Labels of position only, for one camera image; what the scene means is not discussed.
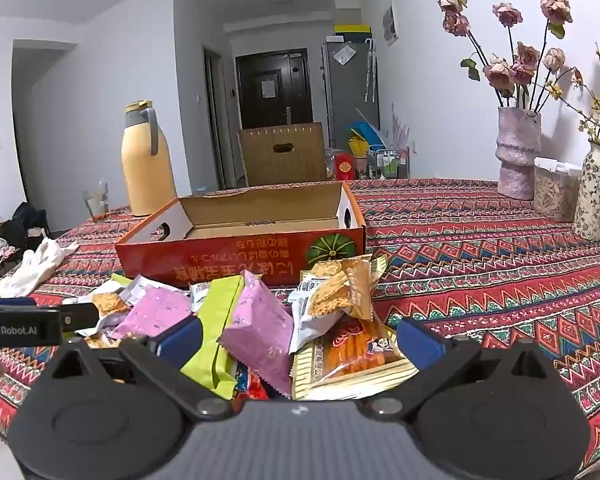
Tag pink textured vase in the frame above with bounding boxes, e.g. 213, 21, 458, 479
496, 106, 543, 201

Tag white wall panel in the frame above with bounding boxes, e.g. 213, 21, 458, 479
382, 2, 400, 43

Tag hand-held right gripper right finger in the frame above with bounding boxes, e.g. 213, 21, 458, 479
365, 317, 556, 422

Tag small chips snack packet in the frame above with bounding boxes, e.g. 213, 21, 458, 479
91, 291, 131, 317

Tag wire basket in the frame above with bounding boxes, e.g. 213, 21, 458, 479
367, 146, 411, 179

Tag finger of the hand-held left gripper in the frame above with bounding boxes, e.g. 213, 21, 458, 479
59, 304, 101, 333

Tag tan crinkled snack packet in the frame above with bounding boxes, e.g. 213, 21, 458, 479
310, 254, 388, 322

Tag green snack packet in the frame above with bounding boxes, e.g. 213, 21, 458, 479
181, 276, 246, 400

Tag white cloth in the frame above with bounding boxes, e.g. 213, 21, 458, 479
0, 237, 81, 298

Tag patterned tissue box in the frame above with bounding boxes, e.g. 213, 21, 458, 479
532, 157, 583, 223

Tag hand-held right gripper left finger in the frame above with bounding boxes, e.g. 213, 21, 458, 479
40, 316, 233, 423

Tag dried pink roses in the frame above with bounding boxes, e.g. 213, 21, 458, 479
437, 0, 573, 111

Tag yellow box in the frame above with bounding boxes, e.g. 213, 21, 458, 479
334, 24, 371, 43

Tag dark door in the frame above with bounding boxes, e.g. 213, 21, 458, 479
236, 50, 315, 130

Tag grey refrigerator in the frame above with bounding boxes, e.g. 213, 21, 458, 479
321, 40, 381, 148

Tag white umbrella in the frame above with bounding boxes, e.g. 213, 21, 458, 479
365, 37, 378, 103

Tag red cardboard box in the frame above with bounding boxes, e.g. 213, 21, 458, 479
115, 181, 367, 288

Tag blue plastic item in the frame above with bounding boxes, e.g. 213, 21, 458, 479
345, 120, 381, 143

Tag pink snack packet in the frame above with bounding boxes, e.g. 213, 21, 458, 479
109, 286, 193, 342
217, 270, 295, 395

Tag brown cardboard box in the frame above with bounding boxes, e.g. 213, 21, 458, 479
237, 122, 331, 187

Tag dark clothes pile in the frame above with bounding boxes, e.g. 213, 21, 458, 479
0, 202, 51, 261

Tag glass cup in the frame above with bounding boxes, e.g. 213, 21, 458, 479
82, 182, 110, 223

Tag yellow thermos jug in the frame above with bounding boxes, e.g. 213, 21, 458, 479
121, 101, 177, 217

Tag red jar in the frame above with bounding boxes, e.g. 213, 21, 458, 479
334, 152, 356, 181

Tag orange cream-bordered snack packet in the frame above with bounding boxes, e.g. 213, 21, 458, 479
290, 315, 420, 402

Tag floral ceramic vase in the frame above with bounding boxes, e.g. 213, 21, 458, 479
572, 141, 600, 242

